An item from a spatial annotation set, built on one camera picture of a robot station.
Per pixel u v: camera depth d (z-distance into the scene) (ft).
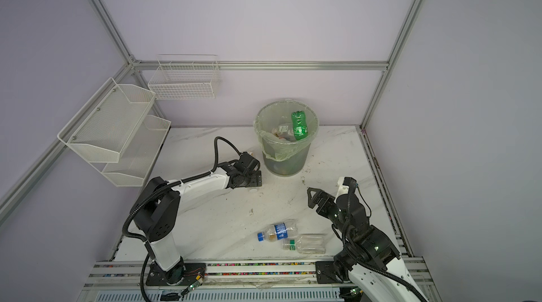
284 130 2.99
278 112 3.08
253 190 3.03
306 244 2.62
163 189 1.57
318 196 2.03
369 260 1.54
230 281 2.40
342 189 2.08
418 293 1.41
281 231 2.57
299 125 2.85
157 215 1.53
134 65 2.99
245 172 2.37
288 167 3.22
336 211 2.02
